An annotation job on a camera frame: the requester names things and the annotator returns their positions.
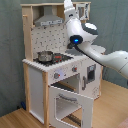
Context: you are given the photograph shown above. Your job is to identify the grey range hood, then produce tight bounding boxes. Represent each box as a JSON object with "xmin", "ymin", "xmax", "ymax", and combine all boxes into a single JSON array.
[{"xmin": 35, "ymin": 6, "xmax": 63, "ymax": 27}]

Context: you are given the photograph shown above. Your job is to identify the grey ice dispenser panel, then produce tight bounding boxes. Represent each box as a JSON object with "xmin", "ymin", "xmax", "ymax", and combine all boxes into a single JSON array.
[{"xmin": 87, "ymin": 65, "xmax": 96, "ymax": 83}]

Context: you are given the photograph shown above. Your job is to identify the white oven door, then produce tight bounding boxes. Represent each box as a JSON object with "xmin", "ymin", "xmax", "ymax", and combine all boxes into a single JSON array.
[{"xmin": 49, "ymin": 86, "xmax": 93, "ymax": 128}]

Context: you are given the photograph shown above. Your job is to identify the red stove knob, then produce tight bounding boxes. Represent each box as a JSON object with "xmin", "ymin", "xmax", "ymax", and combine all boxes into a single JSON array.
[
  {"xmin": 71, "ymin": 66, "xmax": 79, "ymax": 73},
  {"xmin": 54, "ymin": 73, "xmax": 60, "ymax": 79}
]

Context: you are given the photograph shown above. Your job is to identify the silver cooking pot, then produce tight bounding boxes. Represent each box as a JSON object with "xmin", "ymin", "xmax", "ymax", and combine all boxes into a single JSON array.
[{"xmin": 38, "ymin": 51, "xmax": 53, "ymax": 62}]

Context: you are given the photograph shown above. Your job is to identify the left red stove knob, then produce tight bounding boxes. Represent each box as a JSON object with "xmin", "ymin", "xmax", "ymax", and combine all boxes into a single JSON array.
[{"xmin": 54, "ymin": 73, "xmax": 60, "ymax": 79}]

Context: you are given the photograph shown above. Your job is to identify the grey fridge door handle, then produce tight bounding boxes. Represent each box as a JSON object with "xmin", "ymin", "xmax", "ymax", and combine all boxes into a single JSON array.
[{"xmin": 82, "ymin": 76, "xmax": 86, "ymax": 91}]

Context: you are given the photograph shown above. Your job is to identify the right red stove knob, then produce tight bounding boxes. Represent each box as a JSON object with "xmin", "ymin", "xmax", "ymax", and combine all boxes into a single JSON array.
[{"xmin": 71, "ymin": 66, "xmax": 79, "ymax": 73}]

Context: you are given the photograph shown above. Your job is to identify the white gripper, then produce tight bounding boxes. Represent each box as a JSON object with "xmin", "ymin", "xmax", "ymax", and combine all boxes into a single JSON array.
[{"xmin": 63, "ymin": 0, "xmax": 80, "ymax": 24}]

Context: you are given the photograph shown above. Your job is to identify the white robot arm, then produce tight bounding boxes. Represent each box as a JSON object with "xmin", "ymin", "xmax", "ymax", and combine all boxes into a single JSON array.
[{"xmin": 64, "ymin": 0, "xmax": 128, "ymax": 79}]

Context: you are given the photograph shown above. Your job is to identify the white microwave door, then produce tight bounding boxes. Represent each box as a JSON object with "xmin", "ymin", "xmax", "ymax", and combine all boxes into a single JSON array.
[{"xmin": 78, "ymin": 4, "xmax": 86, "ymax": 20}]

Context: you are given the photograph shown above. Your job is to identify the black stovetop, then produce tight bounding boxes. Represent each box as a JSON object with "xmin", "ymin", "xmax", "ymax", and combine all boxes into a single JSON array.
[{"xmin": 35, "ymin": 53, "xmax": 71, "ymax": 67}]

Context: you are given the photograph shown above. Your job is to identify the wooden toy kitchen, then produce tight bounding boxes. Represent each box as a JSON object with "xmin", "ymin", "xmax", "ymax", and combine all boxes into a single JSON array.
[{"xmin": 22, "ymin": 3, "xmax": 102, "ymax": 128}]

